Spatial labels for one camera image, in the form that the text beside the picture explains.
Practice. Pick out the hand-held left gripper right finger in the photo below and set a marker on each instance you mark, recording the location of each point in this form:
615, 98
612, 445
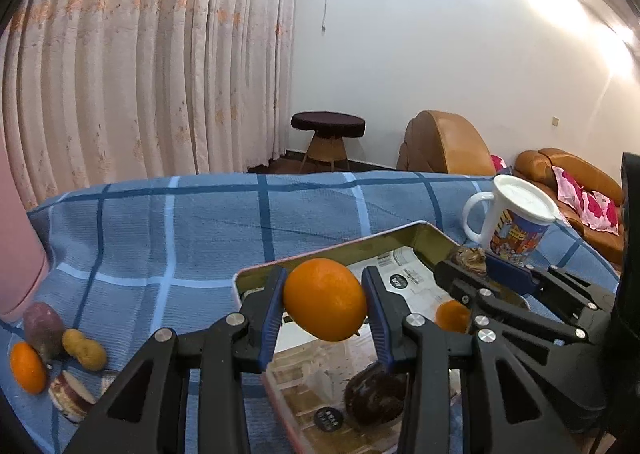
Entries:
375, 314

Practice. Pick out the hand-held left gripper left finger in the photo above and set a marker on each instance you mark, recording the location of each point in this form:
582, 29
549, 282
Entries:
272, 319

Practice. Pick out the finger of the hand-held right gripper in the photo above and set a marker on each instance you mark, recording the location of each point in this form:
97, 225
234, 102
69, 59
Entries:
507, 274
460, 281

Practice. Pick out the orange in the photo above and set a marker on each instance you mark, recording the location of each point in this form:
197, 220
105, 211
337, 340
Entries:
325, 299
450, 316
27, 366

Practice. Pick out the pink metal tin box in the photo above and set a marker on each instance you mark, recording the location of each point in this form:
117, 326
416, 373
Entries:
430, 244

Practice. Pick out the dark purple round fruit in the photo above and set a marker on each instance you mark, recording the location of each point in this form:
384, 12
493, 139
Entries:
372, 396

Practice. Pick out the whole purple sweet potato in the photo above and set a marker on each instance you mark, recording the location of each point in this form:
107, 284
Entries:
42, 329

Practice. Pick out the white printed mug with lid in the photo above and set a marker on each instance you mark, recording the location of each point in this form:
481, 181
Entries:
515, 229

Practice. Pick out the white printed paper sheet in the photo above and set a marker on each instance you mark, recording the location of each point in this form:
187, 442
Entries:
405, 274

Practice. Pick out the pink flowered pillow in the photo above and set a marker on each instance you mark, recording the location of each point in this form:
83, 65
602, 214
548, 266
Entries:
600, 211
567, 186

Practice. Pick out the pink flowered cloth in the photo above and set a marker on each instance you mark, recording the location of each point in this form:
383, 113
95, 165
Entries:
499, 163

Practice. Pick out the brown leather sofa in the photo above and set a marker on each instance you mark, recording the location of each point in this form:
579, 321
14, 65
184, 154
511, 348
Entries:
535, 164

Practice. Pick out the blue checked blanket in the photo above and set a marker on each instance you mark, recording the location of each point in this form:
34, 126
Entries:
175, 234

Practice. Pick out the brown leather armchair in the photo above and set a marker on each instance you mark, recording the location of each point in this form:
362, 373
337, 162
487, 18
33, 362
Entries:
460, 144

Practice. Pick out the small yellow potato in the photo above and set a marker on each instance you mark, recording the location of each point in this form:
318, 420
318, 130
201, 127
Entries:
85, 349

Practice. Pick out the round dark wicker stool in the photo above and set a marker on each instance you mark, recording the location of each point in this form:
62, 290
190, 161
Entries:
327, 124

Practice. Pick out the pink furniture piece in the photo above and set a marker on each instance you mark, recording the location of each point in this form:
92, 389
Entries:
20, 234

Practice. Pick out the beige flowered curtain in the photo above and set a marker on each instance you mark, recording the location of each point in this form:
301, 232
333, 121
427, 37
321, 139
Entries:
150, 59

